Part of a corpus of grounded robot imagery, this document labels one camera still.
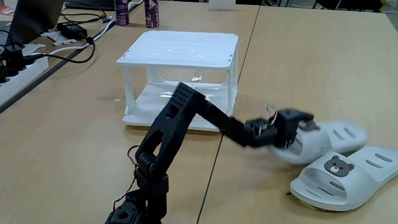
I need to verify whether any dark laptop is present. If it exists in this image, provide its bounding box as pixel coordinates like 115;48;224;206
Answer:
8;0;65;45

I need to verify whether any small white carton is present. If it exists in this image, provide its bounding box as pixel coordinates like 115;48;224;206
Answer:
208;0;237;12

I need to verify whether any white printed bracket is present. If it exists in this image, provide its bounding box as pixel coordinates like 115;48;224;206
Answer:
40;30;77;47

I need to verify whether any black power cable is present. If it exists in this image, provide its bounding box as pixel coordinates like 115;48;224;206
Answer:
26;36;96;65

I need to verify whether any white plastic shelf box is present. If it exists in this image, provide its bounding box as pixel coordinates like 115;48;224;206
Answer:
116;30;239;133

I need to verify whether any black power plug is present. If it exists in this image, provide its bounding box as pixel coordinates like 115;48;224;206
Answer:
5;44;28;77

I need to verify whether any black power adapter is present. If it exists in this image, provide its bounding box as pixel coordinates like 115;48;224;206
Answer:
57;21;88;40

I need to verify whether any white cable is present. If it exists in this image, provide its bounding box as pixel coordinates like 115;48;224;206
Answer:
49;19;116;55

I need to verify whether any white bear slipper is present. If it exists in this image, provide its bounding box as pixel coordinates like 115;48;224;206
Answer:
289;145;398;212
269;119;369;166

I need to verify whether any white power strip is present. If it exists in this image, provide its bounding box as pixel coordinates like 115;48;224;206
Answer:
0;55;50;106

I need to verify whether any red booklet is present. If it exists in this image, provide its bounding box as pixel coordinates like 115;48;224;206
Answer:
0;4;15;16

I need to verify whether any purple drink can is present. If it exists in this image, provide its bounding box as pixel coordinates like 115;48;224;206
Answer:
114;0;131;27
144;0;160;29

